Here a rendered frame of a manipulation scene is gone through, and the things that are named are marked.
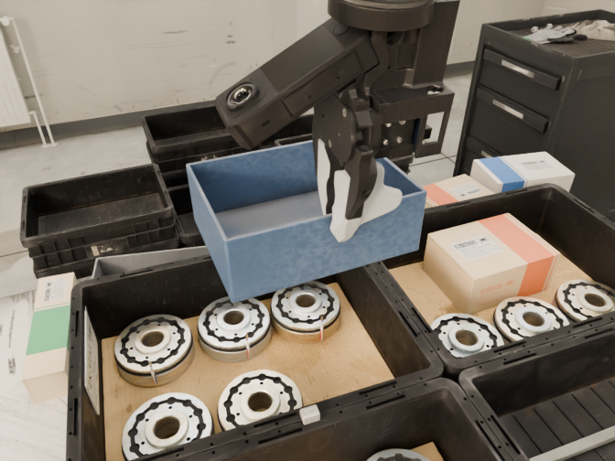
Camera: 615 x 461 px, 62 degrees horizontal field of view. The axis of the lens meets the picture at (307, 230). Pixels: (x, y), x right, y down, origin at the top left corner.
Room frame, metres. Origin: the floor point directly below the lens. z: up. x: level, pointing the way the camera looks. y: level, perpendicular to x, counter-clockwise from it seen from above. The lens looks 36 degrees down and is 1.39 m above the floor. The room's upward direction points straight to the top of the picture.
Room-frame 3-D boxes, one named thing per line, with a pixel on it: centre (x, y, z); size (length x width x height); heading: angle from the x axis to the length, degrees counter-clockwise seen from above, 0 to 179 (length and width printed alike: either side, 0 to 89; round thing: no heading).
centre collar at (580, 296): (0.54, -0.42, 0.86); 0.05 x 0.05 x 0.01
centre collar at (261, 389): (0.37, 0.06, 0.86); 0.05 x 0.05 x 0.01
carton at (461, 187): (0.99, -0.34, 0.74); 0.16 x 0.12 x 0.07; 118
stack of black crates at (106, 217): (1.25, 0.62, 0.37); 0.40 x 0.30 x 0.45; 113
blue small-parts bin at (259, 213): (0.44, 0.01, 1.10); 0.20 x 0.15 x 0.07; 113
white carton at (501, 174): (1.08, -0.52, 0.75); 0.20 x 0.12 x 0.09; 103
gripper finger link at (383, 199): (0.36, -0.05, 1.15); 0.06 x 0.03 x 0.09; 111
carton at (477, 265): (0.63, -0.29, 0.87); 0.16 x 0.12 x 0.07; 112
